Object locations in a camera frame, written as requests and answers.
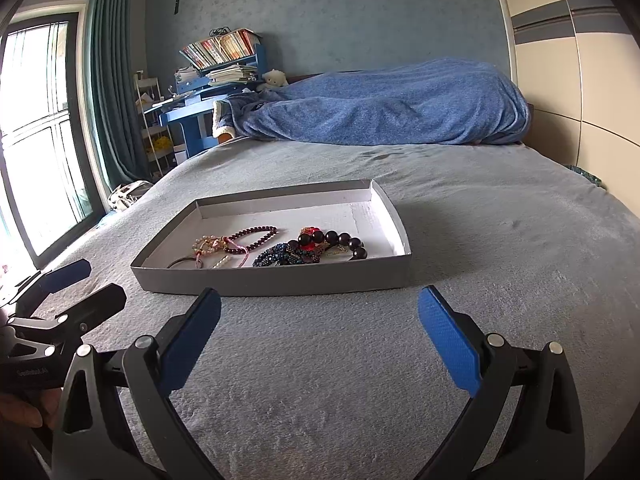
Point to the white plush toy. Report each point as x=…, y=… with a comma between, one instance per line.
x=274, y=79

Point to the grey cardboard tray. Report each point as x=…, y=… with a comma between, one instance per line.
x=300, y=280

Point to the round pearl hair clip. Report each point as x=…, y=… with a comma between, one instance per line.
x=205, y=244

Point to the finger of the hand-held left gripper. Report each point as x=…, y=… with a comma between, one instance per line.
x=65, y=275
x=100, y=302

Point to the dark metal bangle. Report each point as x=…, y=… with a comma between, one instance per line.
x=177, y=261

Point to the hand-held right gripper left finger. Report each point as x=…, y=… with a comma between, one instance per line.
x=192, y=345

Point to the window with dark frame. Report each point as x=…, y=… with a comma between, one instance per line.
x=35, y=135

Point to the white pearl bar clip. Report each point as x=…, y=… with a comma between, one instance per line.
x=221, y=261

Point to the red flower hair accessory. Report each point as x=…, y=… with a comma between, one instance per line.
x=312, y=237

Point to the row of books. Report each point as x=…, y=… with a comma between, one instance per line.
x=220, y=49

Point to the blue fleece blanket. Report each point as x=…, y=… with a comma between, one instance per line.
x=400, y=105

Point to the teal curtain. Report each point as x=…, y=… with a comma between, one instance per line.
x=112, y=85

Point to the white bag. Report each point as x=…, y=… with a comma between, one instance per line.
x=127, y=195

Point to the white trolley shelf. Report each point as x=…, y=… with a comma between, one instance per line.
x=150, y=120

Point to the blue beaded scrunchie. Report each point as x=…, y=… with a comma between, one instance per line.
x=280, y=255

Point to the cream wardrobe with grey stripe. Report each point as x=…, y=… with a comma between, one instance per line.
x=575, y=60

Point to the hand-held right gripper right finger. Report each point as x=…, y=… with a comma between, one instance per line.
x=450, y=345

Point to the blue desk with shelf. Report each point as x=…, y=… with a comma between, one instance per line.
x=192, y=130

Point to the yellow item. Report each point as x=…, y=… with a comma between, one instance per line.
x=160, y=144

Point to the grey bed sheet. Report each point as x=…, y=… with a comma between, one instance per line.
x=350, y=385

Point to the person's left hand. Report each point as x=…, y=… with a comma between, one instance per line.
x=25, y=410

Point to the stack of papers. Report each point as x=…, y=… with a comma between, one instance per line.
x=232, y=74

